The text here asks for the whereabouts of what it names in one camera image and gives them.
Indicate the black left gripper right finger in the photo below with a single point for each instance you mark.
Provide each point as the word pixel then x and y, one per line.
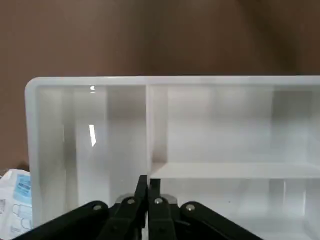
pixel 165 220

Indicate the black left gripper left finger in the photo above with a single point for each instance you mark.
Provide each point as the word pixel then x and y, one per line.
pixel 120 220

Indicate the white plastic partition tray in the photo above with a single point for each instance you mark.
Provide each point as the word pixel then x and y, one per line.
pixel 212 130

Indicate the large flat blue white packet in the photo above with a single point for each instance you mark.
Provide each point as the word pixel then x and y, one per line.
pixel 15 200

